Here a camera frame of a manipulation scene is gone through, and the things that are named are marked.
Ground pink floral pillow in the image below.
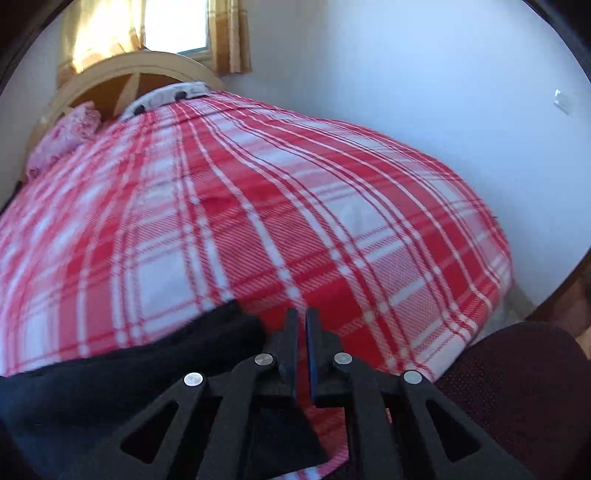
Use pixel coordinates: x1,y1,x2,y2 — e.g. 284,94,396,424
25,102,102,181

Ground black pants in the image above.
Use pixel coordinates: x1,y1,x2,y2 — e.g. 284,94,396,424
0,300,331,480

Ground white wall switch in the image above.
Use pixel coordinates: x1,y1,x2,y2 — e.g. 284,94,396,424
553,89,578,115

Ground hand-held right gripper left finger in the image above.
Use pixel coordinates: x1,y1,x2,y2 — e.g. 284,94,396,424
60,308,300,480

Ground red plaid blanket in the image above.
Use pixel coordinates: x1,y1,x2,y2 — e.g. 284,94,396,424
0,90,515,480

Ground cream wooden headboard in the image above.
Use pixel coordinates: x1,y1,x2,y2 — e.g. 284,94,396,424
25,50,227,171

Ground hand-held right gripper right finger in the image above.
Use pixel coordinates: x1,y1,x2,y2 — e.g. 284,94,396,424
305,308,539,480

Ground yellow curtain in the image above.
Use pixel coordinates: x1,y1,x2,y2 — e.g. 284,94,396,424
207,0,253,75
58,0,148,77

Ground white patterned pillow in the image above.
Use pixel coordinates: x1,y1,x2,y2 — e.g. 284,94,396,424
121,82,211,120

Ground window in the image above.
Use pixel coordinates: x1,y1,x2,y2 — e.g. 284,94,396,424
141,0,211,58

